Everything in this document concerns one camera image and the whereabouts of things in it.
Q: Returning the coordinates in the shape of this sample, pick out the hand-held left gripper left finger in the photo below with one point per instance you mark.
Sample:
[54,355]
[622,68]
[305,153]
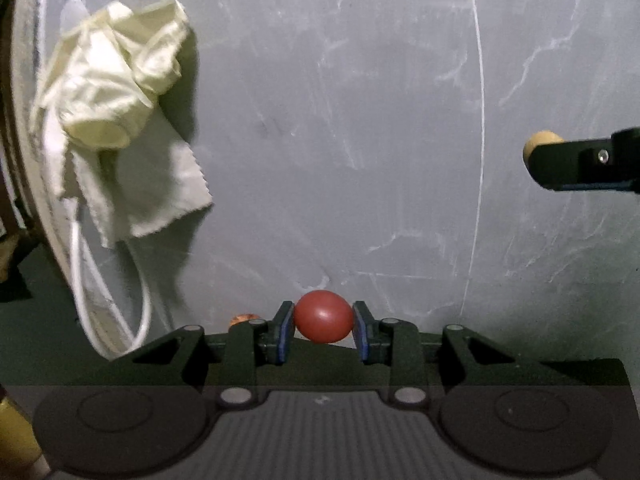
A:
[286,332]

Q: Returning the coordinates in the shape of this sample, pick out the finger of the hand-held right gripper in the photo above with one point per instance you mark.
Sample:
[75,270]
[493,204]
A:
[565,160]

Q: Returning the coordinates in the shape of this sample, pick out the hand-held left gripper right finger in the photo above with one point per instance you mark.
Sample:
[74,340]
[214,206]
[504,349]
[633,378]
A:
[361,335]

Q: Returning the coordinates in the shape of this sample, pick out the small tan longan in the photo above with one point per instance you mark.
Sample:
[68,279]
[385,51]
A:
[537,142]

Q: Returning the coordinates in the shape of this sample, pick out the yellow container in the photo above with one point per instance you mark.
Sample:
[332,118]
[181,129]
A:
[15,435]

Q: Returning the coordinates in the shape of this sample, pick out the grey cabinet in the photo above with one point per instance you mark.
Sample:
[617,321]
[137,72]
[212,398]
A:
[45,335]

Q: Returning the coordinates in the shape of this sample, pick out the white wall hook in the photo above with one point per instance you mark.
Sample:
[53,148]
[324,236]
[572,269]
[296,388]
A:
[75,10]

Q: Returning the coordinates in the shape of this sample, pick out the cream crumpled cloth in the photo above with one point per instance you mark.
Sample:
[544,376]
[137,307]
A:
[110,75]

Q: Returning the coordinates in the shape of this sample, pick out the red grape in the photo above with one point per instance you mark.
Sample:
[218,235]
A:
[322,317]

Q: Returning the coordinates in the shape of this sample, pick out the white hanging towel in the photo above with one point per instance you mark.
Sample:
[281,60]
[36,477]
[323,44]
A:
[145,185]

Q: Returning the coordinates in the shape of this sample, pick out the red apple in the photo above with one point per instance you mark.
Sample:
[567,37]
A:
[242,318]

